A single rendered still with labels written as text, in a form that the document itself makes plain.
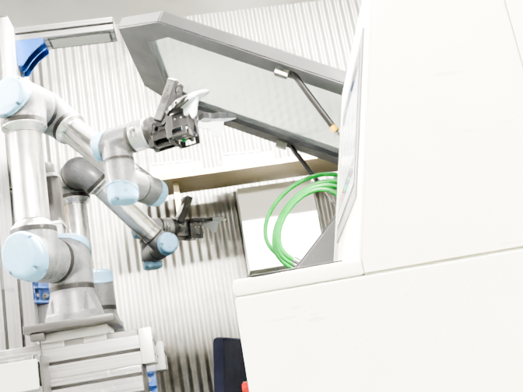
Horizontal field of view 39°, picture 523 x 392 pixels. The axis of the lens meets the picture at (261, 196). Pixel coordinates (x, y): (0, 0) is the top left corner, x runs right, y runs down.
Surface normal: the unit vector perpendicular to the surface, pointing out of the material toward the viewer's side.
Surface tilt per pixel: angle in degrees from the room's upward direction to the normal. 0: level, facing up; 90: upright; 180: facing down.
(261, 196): 90
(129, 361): 90
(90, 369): 90
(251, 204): 90
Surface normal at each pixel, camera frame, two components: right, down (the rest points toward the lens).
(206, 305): 0.07, -0.26
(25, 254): -0.34, -0.04
